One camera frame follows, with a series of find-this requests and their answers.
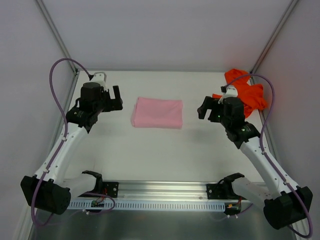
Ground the pink t shirt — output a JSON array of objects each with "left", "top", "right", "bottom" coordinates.
[{"left": 130, "top": 97, "right": 183, "bottom": 129}]

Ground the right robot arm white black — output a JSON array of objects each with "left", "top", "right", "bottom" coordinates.
[{"left": 197, "top": 96, "right": 313, "bottom": 230}]

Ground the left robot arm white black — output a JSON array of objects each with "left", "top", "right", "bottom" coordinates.
[{"left": 20, "top": 81, "right": 123, "bottom": 215}]

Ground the orange t shirt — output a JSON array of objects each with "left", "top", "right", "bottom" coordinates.
[{"left": 224, "top": 68, "right": 268, "bottom": 119}]

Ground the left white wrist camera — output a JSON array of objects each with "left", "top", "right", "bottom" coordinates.
[{"left": 89, "top": 71, "right": 108, "bottom": 91}]

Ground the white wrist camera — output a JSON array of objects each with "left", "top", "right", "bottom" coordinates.
[
  {"left": 89, "top": 71, "right": 108, "bottom": 91},
  {"left": 218, "top": 85, "right": 238, "bottom": 104}
]

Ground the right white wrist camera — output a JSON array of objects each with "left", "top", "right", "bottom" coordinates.
[{"left": 218, "top": 85, "right": 238, "bottom": 104}]

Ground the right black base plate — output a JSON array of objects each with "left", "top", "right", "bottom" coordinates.
[{"left": 206, "top": 183, "right": 240, "bottom": 200}]

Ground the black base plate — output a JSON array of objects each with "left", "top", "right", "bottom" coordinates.
[
  {"left": 100, "top": 181, "right": 119, "bottom": 198},
  {"left": 206, "top": 183, "right": 240, "bottom": 200}
]

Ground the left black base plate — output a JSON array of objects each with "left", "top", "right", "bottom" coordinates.
[{"left": 100, "top": 181, "right": 119, "bottom": 198}]

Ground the white slotted cable duct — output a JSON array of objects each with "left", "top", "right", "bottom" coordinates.
[{"left": 68, "top": 198, "right": 226, "bottom": 212}]

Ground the aluminium mounting rail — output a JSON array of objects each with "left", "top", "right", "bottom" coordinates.
[{"left": 99, "top": 180, "right": 268, "bottom": 202}]

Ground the left aluminium frame post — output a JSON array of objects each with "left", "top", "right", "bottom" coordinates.
[{"left": 34, "top": 0, "right": 71, "bottom": 58}]

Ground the aluminium frame post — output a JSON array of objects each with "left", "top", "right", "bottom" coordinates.
[
  {"left": 34, "top": 0, "right": 71, "bottom": 58},
  {"left": 250, "top": 0, "right": 300, "bottom": 74}
]

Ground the right aluminium frame post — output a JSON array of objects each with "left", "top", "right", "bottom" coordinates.
[{"left": 250, "top": 0, "right": 300, "bottom": 74}]

